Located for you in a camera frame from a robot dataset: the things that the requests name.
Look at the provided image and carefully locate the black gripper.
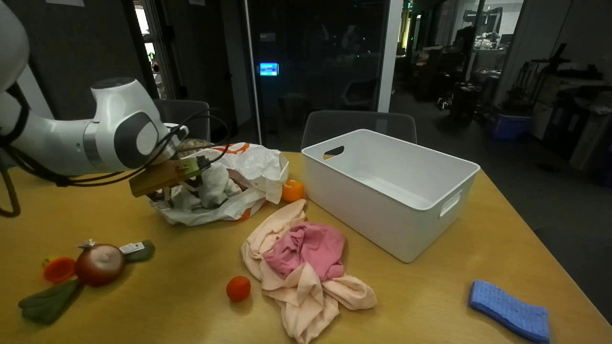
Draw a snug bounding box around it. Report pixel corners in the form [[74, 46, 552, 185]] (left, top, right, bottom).
[[151, 187, 193, 206]]

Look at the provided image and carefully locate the white towel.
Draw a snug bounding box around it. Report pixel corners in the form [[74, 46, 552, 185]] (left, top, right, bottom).
[[168, 162, 233, 212]]

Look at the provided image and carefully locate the red tomato toy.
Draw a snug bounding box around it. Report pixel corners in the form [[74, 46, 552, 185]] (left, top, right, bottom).
[[42, 254, 78, 285]]

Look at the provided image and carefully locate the clear bag of rubber bands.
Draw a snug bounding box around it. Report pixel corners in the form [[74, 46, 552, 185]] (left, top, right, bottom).
[[174, 138, 218, 155]]

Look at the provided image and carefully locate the small green white-labelled packet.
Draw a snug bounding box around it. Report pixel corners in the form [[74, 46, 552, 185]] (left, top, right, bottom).
[[118, 239, 156, 264]]

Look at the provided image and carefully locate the white plastic shopping bag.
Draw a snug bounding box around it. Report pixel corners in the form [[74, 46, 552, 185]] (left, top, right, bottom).
[[149, 141, 290, 227]]

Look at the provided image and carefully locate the red apple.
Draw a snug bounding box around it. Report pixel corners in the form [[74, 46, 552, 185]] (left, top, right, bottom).
[[74, 241, 126, 289]]

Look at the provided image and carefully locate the small red tomato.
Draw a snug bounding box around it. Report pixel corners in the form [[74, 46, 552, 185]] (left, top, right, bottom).
[[223, 275, 252, 304]]

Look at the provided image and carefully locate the orange tangerine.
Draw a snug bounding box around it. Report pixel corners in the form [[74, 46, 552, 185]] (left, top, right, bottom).
[[281, 178, 307, 205]]

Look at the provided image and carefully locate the magenta pink cloth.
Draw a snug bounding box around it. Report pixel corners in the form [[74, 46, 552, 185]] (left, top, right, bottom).
[[262, 222, 348, 283]]

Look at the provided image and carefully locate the small blue lit screen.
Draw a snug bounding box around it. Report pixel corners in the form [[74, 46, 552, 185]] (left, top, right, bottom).
[[256, 61, 281, 78]]

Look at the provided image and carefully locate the pink meat package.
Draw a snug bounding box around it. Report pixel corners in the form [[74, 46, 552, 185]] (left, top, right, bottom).
[[239, 197, 378, 344]]

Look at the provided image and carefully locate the white plastic storage bin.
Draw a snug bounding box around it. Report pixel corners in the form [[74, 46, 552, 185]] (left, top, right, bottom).
[[300, 128, 482, 264]]

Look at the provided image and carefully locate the blue sponge cloth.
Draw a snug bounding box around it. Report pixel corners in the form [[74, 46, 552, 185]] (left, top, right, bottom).
[[468, 279, 552, 344]]

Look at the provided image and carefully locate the tan wrist camera bar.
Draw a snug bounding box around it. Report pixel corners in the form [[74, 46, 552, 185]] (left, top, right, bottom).
[[128, 155, 216, 199]]

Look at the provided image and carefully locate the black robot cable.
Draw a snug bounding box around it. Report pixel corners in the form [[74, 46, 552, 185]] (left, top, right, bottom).
[[0, 111, 233, 220]]

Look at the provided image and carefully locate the white window frame post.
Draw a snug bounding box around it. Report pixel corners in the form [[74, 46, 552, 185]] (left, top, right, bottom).
[[374, 0, 405, 115]]

